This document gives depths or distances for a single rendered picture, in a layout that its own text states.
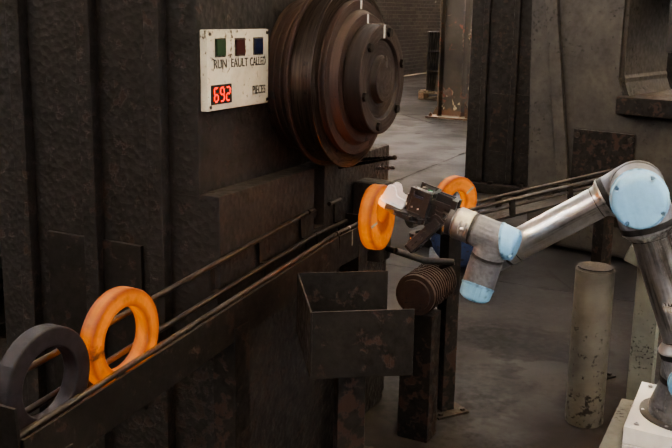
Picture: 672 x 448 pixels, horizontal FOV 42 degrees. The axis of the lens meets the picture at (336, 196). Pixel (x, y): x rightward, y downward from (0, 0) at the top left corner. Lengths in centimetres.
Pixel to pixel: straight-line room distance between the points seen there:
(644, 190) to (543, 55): 313
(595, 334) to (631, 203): 101
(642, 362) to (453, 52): 859
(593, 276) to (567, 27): 235
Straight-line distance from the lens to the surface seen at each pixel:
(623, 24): 482
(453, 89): 1125
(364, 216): 206
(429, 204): 204
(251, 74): 214
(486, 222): 201
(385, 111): 234
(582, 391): 295
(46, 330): 153
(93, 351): 162
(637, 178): 192
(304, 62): 214
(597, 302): 285
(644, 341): 291
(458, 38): 1121
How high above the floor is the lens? 128
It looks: 12 degrees down
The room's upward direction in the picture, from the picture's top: 1 degrees clockwise
